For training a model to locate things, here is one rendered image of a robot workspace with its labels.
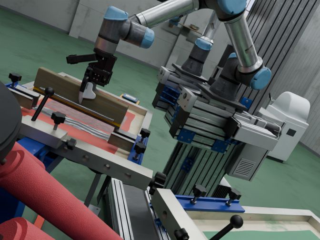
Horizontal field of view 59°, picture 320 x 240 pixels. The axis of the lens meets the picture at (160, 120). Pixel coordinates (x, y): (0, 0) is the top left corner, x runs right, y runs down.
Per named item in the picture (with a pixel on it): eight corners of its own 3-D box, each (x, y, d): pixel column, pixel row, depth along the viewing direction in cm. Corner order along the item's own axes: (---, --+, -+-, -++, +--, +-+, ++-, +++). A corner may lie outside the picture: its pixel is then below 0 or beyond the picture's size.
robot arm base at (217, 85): (226, 95, 163) (234, 79, 160) (239, 104, 149) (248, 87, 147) (205, 86, 157) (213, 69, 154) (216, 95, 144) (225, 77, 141)
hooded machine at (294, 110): (285, 164, 585) (322, 106, 546) (263, 157, 562) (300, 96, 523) (266, 148, 646) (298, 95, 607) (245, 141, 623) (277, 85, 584)
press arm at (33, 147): (30, 144, 84) (35, 129, 83) (49, 151, 84) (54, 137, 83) (-6, 170, 68) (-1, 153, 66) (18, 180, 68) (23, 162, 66)
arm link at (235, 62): (231, 77, 158) (242, 55, 155) (246, 86, 148) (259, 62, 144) (215, 71, 152) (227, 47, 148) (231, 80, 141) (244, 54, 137)
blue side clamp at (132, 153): (132, 146, 124) (138, 133, 122) (142, 151, 124) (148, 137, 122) (118, 180, 95) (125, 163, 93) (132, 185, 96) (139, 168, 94)
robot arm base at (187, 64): (195, 73, 206) (202, 60, 204) (204, 78, 193) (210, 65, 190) (178, 65, 201) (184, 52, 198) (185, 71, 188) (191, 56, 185)
